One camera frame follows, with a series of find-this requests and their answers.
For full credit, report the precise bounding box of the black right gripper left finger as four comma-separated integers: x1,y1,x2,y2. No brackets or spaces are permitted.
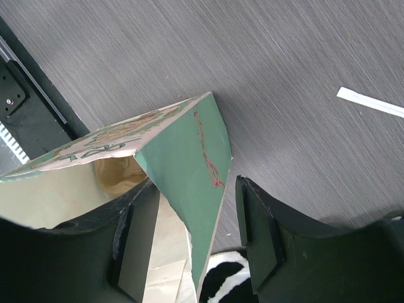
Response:
1,179,160,302

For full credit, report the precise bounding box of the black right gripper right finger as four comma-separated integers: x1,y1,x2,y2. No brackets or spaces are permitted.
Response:
235,176,403,302

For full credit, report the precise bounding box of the printed paper gift bag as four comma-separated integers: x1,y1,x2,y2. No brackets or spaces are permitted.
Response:
1,92,232,302

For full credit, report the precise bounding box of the tan cloth lump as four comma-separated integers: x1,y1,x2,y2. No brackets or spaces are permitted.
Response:
93,156,147,198

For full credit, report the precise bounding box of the zebra striped blanket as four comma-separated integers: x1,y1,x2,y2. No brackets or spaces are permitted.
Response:
198,210,404,303

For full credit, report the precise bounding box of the white paper strip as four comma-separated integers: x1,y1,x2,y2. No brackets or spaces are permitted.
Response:
336,87,404,118

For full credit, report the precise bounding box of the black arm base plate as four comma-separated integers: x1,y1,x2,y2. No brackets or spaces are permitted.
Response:
1,20,89,163

